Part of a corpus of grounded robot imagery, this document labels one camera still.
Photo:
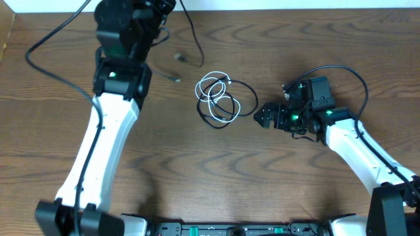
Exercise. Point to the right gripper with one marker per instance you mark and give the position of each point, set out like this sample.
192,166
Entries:
269,108

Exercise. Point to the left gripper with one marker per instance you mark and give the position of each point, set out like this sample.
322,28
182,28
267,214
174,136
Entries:
165,6

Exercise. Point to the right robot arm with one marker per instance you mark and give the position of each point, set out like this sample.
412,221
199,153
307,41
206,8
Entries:
394,207

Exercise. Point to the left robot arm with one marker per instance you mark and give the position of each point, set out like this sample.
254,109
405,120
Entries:
126,30

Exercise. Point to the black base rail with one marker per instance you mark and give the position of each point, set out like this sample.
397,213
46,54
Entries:
294,228

